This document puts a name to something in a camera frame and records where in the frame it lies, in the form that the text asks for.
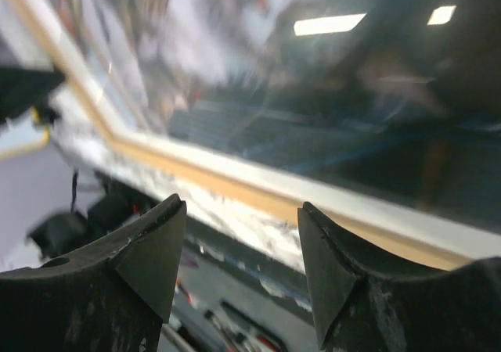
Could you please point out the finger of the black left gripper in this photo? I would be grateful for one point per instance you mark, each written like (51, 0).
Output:
(22, 89)

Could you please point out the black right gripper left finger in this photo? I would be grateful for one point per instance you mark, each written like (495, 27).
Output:
(113, 294)

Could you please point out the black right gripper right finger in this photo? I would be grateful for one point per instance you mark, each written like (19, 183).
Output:
(365, 298)

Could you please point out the light wooden picture frame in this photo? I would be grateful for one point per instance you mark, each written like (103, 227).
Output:
(235, 184)

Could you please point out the cat and books photo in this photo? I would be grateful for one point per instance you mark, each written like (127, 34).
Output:
(395, 99)

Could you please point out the yellow-rimmed whiteboard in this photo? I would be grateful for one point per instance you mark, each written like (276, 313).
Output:
(23, 135)

